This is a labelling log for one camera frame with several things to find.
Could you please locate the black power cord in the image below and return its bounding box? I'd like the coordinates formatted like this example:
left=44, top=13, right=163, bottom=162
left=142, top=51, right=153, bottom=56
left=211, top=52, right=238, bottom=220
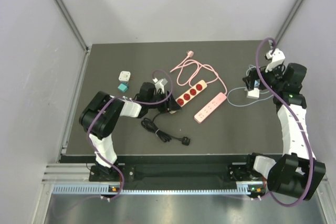
left=141, top=112, right=192, bottom=146

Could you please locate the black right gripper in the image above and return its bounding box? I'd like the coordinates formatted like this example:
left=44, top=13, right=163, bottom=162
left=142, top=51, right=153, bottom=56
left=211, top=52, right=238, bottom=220
left=243, top=61, right=285, bottom=92

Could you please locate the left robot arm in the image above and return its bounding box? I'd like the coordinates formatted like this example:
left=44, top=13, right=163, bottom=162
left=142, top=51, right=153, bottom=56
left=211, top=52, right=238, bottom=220
left=79, top=81, right=190, bottom=180

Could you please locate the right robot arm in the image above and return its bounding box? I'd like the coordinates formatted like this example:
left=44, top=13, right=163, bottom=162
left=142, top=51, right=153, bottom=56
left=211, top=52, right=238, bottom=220
left=243, top=63, right=326, bottom=201

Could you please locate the pink power cord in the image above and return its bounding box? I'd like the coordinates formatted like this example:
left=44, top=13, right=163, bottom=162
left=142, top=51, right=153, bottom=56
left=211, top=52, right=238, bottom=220
left=170, top=56, right=228, bottom=94

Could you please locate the white square plug adapter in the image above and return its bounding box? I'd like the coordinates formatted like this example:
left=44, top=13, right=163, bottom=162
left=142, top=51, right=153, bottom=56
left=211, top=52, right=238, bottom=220
left=118, top=71, right=131, bottom=83

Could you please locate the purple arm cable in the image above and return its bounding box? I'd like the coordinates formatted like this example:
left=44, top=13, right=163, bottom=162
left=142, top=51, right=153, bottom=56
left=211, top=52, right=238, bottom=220
left=86, top=70, right=174, bottom=201
left=251, top=37, right=316, bottom=207

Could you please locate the aluminium frame rail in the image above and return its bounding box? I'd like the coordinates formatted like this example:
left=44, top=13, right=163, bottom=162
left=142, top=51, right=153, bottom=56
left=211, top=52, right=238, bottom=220
left=41, top=162, right=329, bottom=190

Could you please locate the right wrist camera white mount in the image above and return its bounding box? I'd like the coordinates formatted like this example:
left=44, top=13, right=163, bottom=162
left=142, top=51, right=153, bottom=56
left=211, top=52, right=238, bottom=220
left=265, top=48, right=286, bottom=72

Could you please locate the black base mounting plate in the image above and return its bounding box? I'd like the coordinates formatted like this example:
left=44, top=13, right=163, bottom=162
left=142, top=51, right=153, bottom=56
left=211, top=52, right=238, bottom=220
left=89, top=154, right=267, bottom=189

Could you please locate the white usb charger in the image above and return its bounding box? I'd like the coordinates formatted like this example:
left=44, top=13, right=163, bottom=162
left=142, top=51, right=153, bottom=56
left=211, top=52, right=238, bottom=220
left=246, top=88, right=260, bottom=100

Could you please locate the pink round wall plug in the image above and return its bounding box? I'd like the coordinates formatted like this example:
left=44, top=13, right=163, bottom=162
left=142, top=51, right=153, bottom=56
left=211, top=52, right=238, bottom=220
left=186, top=51, right=194, bottom=59

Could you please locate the slotted grey cable duct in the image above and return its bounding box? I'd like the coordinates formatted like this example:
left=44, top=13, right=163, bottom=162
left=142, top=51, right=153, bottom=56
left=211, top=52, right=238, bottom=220
left=52, top=182, right=265, bottom=195

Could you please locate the teal usb charger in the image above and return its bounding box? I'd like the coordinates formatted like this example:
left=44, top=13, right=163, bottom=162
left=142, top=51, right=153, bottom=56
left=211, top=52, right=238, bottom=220
left=118, top=83, right=129, bottom=93

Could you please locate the pink power strip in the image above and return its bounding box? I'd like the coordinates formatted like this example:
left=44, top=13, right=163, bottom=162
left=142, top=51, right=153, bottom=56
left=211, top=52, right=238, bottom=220
left=194, top=92, right=227, bottom=123

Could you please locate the light green usb cable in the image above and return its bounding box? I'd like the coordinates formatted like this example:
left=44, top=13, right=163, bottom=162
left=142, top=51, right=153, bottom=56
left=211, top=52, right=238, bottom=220
left=245, top=63, right=276, bottom=101

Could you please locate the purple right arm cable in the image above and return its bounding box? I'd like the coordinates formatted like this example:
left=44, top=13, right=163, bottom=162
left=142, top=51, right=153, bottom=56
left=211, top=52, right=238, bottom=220
left=251, top=37, right=316, bottom=207

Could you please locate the beige red power strip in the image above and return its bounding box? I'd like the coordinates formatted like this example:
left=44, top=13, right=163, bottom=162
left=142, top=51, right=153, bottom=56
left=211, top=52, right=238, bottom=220
left=174, top=80, right=207, bottom=107

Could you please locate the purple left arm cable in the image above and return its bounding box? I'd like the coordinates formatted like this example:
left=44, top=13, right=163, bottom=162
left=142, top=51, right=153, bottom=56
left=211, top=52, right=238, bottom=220
left=86, top=70, right=174, bottom=201

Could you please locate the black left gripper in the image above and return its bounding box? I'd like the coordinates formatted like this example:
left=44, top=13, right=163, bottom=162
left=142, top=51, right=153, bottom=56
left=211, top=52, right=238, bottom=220
left=147, top=90, right=182, bottom=113

